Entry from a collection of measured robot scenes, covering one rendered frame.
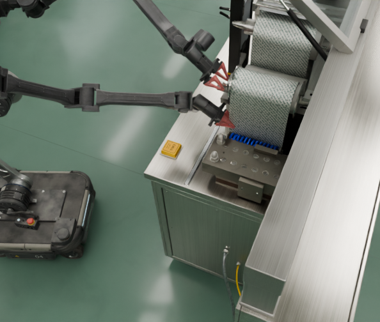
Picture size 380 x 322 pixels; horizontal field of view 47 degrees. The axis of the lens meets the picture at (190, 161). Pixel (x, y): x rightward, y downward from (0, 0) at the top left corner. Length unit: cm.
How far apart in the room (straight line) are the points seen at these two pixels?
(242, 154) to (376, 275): 132
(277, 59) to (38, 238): 164
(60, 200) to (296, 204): 197
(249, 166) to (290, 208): 85
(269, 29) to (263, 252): 112
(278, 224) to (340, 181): 40
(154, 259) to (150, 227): 23
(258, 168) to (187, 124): 48
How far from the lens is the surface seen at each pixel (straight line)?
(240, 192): 179
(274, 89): 167
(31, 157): 335
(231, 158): 178
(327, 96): 116
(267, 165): 177
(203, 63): 173
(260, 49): 185
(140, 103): 177
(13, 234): 273
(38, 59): 414
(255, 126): 180
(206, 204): 190
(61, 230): 254
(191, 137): 203
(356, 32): 135
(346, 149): 134
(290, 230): 90
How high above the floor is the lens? 243
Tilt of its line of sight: 52 degrees down
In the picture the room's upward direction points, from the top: 4 degrees counter-clockwise
